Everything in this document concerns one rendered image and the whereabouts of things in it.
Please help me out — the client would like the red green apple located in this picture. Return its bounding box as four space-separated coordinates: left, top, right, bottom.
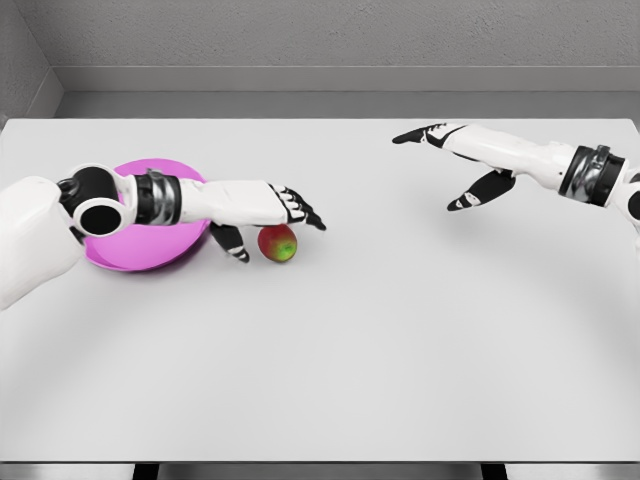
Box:
257 224 299 263

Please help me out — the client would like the pink plate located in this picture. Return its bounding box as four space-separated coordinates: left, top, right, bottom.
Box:
83 158 211 274

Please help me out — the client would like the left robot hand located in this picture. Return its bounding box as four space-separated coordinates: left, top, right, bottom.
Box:
207 179 328 265

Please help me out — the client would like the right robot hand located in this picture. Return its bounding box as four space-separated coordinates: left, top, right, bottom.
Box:
391 121 519 213

